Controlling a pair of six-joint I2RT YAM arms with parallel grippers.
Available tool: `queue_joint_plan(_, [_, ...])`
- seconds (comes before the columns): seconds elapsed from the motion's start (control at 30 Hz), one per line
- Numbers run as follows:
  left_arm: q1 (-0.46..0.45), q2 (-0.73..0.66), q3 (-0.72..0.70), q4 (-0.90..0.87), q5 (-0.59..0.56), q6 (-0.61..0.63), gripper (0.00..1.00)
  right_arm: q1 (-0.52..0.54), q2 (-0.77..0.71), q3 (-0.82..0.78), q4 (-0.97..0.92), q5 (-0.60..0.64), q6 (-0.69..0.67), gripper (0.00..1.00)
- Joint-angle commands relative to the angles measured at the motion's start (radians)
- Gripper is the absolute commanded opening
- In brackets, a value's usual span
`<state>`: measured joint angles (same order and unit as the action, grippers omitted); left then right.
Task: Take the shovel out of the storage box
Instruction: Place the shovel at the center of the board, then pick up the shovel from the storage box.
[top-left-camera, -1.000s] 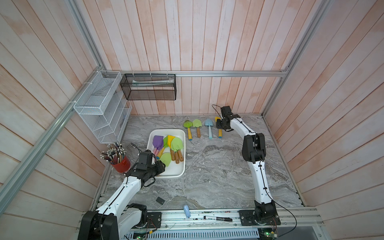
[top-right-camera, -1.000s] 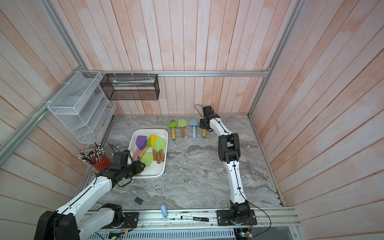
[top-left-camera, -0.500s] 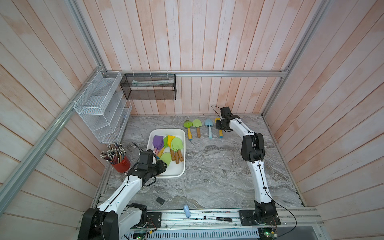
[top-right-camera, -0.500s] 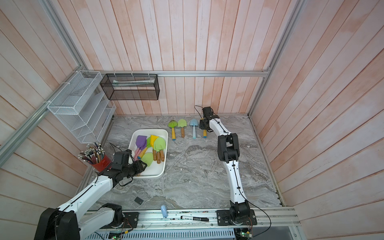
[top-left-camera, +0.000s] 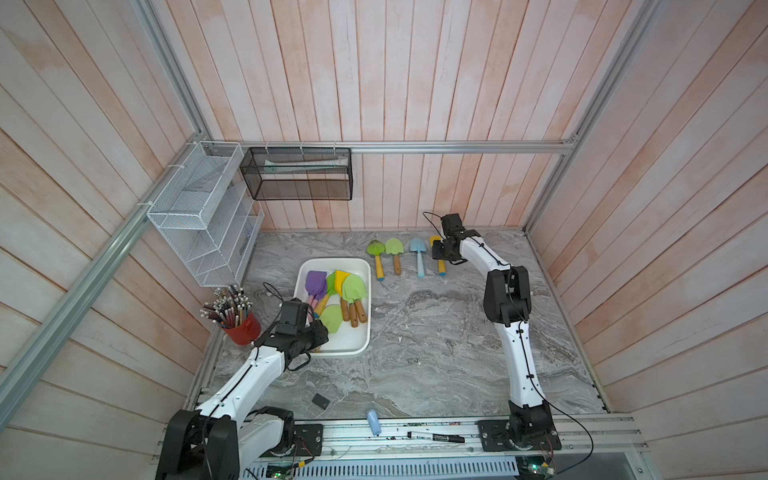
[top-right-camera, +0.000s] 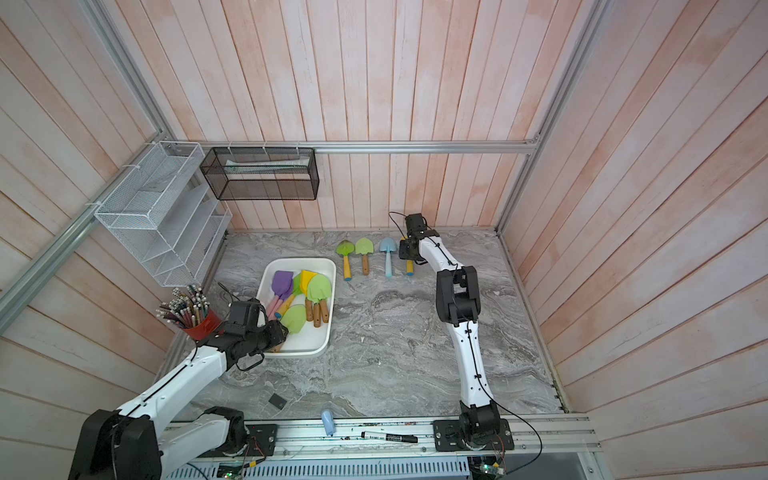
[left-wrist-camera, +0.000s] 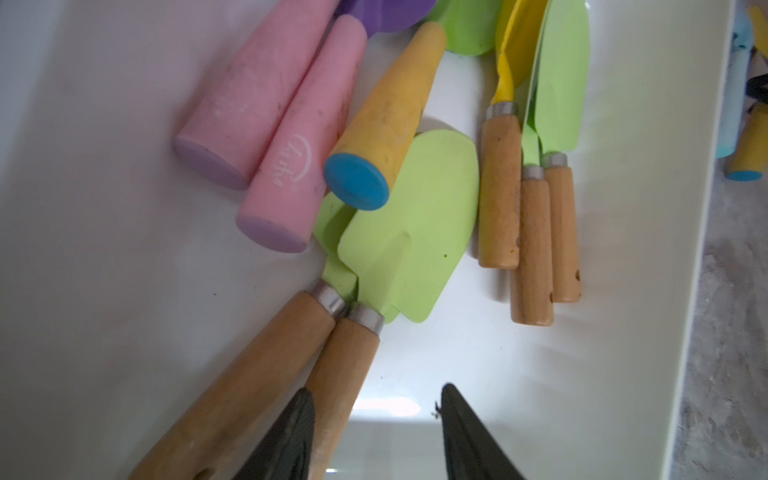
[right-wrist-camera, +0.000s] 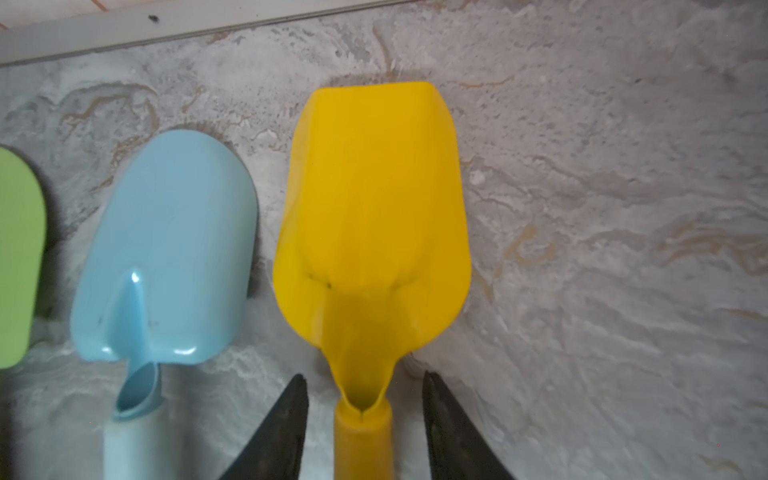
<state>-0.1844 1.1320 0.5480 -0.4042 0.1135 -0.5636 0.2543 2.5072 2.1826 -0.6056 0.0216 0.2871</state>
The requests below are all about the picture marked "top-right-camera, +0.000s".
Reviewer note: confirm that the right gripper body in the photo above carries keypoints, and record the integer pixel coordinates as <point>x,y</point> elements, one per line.
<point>404,250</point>

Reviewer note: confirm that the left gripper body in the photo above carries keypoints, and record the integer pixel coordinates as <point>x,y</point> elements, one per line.
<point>263,339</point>

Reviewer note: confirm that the light blue shovel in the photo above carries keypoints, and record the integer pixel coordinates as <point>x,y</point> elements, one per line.
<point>388,246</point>

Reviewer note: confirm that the green spade wooden handle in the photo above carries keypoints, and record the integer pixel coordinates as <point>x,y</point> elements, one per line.
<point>293,322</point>

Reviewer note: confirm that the olive green pointed shovel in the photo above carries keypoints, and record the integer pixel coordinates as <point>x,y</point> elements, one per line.
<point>364,247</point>

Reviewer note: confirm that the green shovel yellow handle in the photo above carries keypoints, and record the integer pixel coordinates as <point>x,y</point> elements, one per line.
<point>345,248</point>

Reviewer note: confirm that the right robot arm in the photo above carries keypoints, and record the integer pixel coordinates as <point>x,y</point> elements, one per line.
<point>458,306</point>

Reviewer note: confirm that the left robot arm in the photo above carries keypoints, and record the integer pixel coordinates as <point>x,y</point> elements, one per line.
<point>134,440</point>

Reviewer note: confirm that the purple shovel square blade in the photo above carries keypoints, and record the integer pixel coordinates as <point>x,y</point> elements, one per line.
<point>282,287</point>

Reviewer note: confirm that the white plastic storage box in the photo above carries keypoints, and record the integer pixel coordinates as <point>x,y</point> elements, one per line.
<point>310,341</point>

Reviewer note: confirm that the light green shovel wide blade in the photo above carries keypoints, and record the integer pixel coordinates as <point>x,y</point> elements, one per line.
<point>319,290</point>

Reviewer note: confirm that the red cup of pencils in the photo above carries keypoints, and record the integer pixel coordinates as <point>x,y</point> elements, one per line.
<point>189,310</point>

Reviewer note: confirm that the small black square piece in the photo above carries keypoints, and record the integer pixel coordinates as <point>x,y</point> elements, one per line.
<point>277,401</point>

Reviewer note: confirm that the light blue small cylinder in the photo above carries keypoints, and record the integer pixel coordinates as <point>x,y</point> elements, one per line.
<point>328,422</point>

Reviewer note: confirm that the black marker pen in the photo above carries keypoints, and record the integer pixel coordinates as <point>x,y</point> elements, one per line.
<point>381,436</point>

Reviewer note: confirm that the white wire mesh shelf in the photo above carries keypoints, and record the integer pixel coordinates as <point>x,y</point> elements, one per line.
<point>171,224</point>

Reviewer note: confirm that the black mesh wall basket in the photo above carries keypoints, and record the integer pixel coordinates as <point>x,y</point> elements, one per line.
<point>262,173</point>

